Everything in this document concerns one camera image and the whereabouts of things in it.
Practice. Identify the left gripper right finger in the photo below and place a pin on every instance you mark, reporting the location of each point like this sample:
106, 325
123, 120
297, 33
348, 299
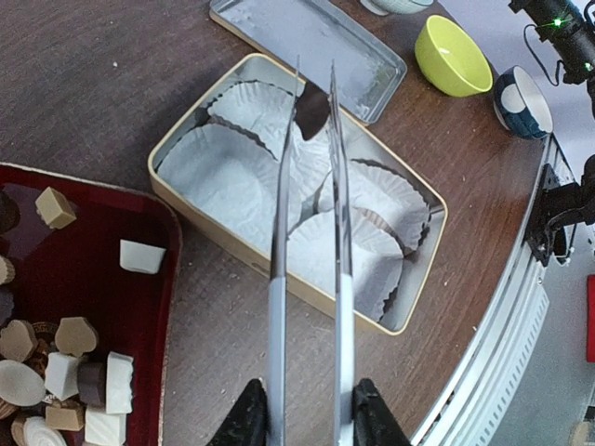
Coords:
374, 423

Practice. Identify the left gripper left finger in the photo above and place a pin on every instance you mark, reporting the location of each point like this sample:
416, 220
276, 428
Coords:
246, 423

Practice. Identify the white handled metal tongs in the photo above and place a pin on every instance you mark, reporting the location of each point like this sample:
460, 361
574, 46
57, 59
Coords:
319, 253

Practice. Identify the tan chocolate piece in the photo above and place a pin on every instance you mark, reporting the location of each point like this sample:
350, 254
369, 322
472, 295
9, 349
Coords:
66, 418

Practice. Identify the cream chocolate piece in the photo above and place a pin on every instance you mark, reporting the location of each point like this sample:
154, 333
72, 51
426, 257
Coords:
61, 375

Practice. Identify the beige chocolate piece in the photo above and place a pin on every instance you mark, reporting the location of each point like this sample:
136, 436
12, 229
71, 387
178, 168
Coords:
76, 336

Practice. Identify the dark shell chocolate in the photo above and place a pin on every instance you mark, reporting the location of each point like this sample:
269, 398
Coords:
312, 111

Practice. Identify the bear print tin lid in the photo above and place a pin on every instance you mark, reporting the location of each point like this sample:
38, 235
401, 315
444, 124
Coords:
321, 38

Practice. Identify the white block chocolate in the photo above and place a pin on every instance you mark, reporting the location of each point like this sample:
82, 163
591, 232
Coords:
140, 257

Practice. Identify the dark red chocolate tray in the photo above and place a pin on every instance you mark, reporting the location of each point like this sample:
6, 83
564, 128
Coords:
75, 271

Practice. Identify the beige cube chocolate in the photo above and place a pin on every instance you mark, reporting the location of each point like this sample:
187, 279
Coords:
54, 209

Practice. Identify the beige tin box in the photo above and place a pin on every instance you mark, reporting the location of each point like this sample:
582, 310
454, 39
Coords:
388, 278

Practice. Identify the dark blue white bowl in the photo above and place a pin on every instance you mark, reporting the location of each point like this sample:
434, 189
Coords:
520, 105

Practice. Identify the lime green bowl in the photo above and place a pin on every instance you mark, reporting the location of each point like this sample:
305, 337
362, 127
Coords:
450, 60

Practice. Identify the light blue bowl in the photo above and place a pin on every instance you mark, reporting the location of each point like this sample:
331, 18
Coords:
398, 7

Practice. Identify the front aluminium rail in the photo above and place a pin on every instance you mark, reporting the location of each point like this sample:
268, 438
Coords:
524, 378

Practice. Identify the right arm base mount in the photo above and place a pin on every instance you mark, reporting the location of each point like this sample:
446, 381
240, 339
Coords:
557, 206

